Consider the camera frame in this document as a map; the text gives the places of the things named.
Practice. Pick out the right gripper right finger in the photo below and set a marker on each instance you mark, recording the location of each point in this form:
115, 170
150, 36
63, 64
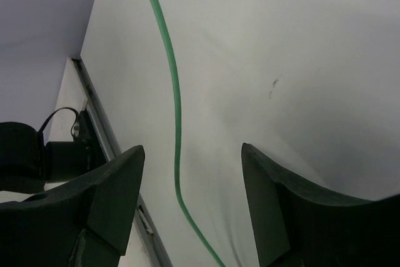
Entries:
299, 223

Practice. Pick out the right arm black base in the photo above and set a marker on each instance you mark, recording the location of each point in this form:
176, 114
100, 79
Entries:
28, 163

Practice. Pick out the aluminium front rail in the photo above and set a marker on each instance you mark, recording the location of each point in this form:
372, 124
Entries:
145, 247

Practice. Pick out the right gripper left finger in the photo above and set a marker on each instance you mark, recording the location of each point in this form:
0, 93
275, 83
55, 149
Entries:
84, 222

